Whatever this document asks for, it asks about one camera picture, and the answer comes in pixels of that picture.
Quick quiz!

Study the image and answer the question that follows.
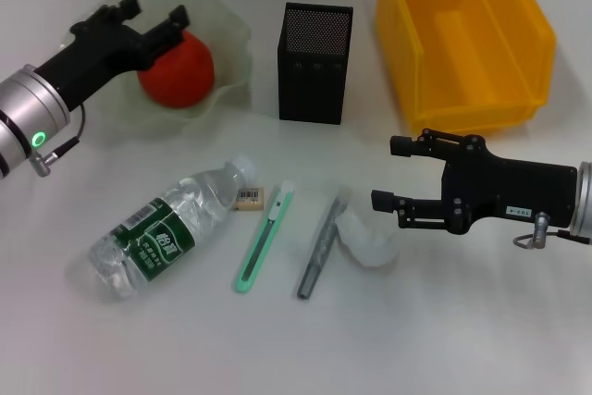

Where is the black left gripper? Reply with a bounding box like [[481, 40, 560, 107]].
[[34, 0, 191, 107]]

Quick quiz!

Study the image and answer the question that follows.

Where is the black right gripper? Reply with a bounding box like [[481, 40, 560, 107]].
[[371, 129, 579, 235]]

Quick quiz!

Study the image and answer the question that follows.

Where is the red tomato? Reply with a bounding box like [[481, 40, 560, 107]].
[[137, 30, 216, 110]]

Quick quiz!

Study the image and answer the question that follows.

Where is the white paper ball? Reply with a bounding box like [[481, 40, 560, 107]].
[[335, 209, 400, 269]]

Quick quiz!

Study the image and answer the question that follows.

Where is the clear green-label water bottle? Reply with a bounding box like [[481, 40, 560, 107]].
[[87, 154, 257, 303]]

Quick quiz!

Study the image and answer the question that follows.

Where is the pale green glass fruit plate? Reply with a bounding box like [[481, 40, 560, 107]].
[[58, 0, 254, 135]]

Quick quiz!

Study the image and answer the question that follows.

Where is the grey pen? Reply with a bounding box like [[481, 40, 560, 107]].
[[296, 187, 352, 300]]

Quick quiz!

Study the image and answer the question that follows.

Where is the black mesh pen holder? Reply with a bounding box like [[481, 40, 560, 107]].
[[277, 1, 355, 126]]

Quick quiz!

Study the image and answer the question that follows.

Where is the green utility knife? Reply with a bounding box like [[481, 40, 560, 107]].
[[233, 180, 296, 295]]

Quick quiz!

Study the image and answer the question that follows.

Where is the beige eraser with barcode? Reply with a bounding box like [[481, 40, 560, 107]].
[[234, 186, 265, 212]]

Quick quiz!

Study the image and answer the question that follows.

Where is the yellow plastic bin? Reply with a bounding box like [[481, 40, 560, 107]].
[[374, 0, 557, 137]]

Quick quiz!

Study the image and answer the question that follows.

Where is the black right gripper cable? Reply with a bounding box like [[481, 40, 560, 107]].
[[512, 212, 592, 251]]

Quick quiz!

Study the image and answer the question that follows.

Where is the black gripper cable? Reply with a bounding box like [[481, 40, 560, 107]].
[[512, 212, 592, 251], [27, 103, 87, 179]]

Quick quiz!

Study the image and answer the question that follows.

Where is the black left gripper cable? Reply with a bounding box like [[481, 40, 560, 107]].
[[27, 103, 87, 179]]

